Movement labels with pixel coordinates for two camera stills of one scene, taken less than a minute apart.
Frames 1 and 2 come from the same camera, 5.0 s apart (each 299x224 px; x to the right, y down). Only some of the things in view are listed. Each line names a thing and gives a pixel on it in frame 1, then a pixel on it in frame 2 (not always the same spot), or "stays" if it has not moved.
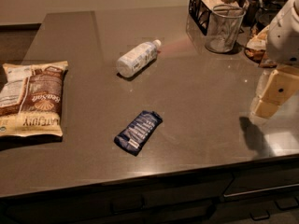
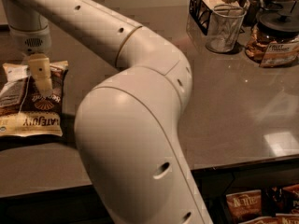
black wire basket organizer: x=202 y=2 stays
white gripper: x=284 y=44 to x=30 y=42
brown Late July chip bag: x=31 y=99 stays
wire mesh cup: x=223 y=28 stays
